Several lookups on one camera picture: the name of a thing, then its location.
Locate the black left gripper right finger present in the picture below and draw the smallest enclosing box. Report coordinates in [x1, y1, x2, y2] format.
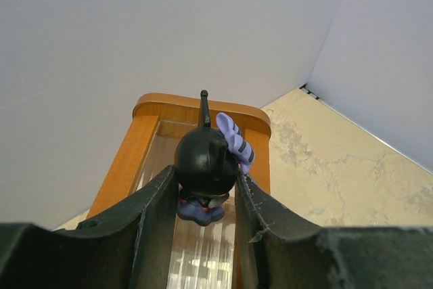
[235, 176, 432, 288]

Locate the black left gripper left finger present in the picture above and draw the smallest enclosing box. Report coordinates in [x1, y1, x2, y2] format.
[1, 166, 178, 288]

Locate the orange three-tier ribbed shelf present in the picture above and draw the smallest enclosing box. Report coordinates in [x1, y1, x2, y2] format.
[81, 91, 271, 288]

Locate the black figure toy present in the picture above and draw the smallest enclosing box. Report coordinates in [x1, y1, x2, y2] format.
[174, 90, 255, 227]

